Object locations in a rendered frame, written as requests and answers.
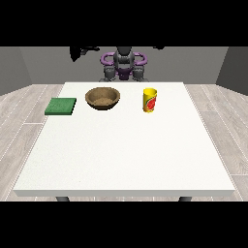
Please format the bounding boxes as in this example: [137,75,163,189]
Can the yellow cup with melon print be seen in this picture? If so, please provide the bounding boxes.
[142,87,158,114]

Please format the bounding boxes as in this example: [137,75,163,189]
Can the brown wooden bowl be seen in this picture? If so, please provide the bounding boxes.
[84,86,121,111]

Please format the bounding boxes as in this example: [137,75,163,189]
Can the green square pad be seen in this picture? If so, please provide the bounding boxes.
[44,97,78,116]

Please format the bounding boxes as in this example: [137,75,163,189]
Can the grey robot trunk purple rings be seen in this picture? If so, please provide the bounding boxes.
[99,46,149,82]

